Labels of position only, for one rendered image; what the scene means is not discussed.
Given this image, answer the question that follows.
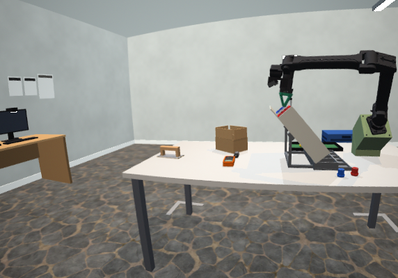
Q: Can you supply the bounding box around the red plug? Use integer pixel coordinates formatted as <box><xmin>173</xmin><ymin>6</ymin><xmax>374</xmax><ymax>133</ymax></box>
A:
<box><xmin>351</xmin><ymin>167</ymin><xmax>358</xmax><ymax>177</ymax></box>

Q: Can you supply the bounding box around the orange digital multimeter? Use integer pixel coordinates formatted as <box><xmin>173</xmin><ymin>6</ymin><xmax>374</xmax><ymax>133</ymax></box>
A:
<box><xmin>223</xmin><ymin>156</ymin><xmax>235</xmax><ymax>167</ymax></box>

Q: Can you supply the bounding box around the brown cardboard box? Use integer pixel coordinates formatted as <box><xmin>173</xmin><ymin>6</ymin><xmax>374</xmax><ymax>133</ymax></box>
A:
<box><xmin>215</xmin><ymin>125</ymin><xmax>248</xmax><ymax>154</ymax></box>

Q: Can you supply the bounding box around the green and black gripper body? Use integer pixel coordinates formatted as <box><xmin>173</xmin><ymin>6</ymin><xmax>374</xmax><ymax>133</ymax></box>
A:
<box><xmin>280</xmin><ymin>78</ymin><xmax>293</xmax><ymax>93</ymax></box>

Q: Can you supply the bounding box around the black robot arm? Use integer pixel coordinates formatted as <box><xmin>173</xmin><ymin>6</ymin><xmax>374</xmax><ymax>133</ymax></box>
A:
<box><xmin>268</xmin><ymin>50</ymin><xmax>397</xmax><ymax>135</ymax></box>

